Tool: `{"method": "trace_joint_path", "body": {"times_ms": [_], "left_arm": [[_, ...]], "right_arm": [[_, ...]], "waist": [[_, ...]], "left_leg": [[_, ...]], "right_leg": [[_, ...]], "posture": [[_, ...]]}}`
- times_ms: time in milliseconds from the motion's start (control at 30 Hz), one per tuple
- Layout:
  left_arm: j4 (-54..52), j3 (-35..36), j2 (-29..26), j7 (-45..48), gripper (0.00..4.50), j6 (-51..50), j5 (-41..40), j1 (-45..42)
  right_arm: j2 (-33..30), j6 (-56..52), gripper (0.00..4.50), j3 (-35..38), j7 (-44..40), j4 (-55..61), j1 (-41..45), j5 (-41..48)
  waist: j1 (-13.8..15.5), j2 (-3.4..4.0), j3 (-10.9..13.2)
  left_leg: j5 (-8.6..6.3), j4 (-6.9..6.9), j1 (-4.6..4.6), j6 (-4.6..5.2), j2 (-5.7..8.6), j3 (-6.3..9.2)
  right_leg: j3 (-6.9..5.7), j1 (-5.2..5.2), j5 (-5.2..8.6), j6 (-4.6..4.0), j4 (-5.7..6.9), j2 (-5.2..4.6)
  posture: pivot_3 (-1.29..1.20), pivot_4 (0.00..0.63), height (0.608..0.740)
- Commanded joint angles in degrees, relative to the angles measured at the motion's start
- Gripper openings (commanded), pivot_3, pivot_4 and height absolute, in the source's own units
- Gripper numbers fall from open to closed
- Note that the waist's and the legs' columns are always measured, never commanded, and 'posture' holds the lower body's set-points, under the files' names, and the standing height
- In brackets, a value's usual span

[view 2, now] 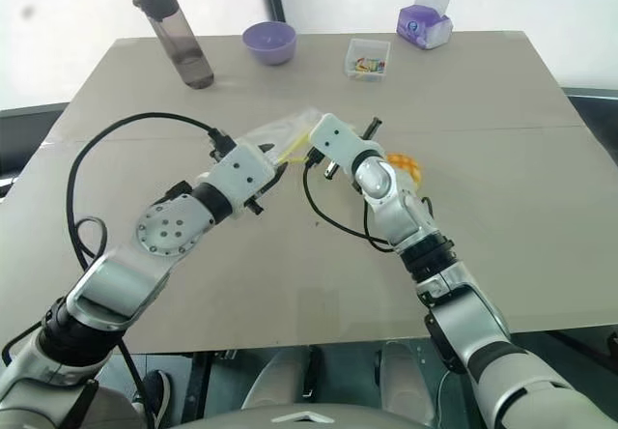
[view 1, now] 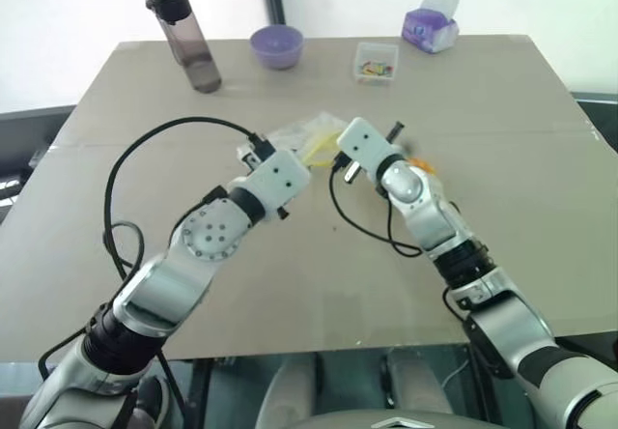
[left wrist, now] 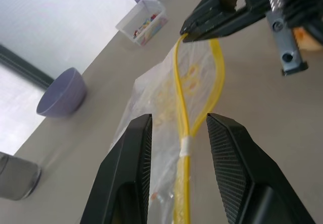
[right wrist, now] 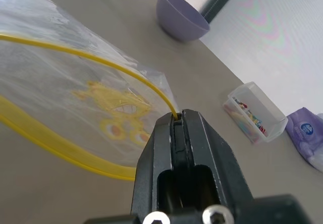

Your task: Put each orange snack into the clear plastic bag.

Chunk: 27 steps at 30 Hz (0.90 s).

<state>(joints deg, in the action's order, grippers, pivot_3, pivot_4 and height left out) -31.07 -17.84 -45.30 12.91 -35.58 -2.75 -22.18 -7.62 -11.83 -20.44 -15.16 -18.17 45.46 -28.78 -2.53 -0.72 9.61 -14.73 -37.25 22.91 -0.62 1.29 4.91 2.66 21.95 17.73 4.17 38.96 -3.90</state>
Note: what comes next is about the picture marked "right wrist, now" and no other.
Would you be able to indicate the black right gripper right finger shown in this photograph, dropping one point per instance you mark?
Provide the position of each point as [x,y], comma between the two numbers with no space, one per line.
[209,156]

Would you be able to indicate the purple bowl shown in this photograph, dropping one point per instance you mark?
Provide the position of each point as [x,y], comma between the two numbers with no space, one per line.
[180,19]

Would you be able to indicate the purple wet wipes pack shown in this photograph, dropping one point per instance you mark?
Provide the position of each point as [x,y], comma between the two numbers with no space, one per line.
[306,138]

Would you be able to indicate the clear plastic box with items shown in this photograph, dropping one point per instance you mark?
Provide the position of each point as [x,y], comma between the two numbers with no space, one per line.
[255,113]

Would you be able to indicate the clear plastic bag yellow zip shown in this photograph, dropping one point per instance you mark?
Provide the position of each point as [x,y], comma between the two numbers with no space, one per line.
[63,87]

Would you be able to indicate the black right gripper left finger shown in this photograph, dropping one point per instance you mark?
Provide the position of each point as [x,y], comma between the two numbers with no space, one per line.
[149,168]

